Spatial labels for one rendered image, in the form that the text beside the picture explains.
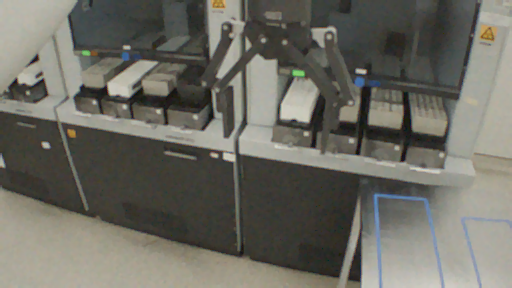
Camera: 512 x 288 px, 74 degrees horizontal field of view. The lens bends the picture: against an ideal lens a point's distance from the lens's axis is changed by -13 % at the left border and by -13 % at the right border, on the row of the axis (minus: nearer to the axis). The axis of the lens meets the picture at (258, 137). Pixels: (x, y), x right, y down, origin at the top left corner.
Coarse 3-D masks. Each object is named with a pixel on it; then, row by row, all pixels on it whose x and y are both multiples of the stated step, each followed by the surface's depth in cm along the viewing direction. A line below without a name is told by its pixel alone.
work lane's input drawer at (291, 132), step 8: (320, 96) 150; (320, 104) 145; (280, 112) 140; (320, 112) 147; (280, 120) 133; (288, 120) 133; (296, 120) 131; (312, 120) 134; (280, 128) 132; (288, 128) 131; (296, 128) 130; (304, 128) 130; (312, 128) 131; (280, 136) 133; (288, 136) 133; (296, 136) 132; (304, 136) 131; (312, 136) 131; (288, 144) 132; (296, 144) 133; (304, 144) 132
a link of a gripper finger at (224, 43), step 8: (224, 24) 46; (224, 32) 46; (224, 40) 47; (232, 40) 48; (216, 48) 48; (224, 48) 47; (216, 56) 48; (224, 56) 50; (208, 64) 49; (216, 64) 49; (208, 72) 50; (216, 72) 52; (208, 80) 50
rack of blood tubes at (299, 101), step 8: (304, 80) 149; (296, 88) 143; (304, 88) 143; (312, 88) 143; (288, 96) 138; (296, 96) 137; (304, 96) 138; (312, 96) 137; (288, 104) 133; (296, 104) 133; (304, 104) 132; (312, 104) 144; (288, 112) 132; (296, 112) 131; (304, 112) 130; (312, 112) 137; (304, 120) 132
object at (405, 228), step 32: (384, 192) 100; (416, 192) 100; (448, 192) 100; (480, 192) 99; (352, 224) 113; (384, 224) 90; (416, 224) 90; (448, 224) 89; (480, 224) 89; (352, 256) 120; (384, 256) 82; (416, 256) 81; (448, 256) 81; (480, 256) 80
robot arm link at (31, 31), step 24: (0, 0) 11; (24, 0) 12; (48, 0) 13; (72, 0) 16; (0, 24) 11; (24, 24) 12; (48, 24) 14; (0, 48) 11; (24, 48) 13; (0, 72) 12
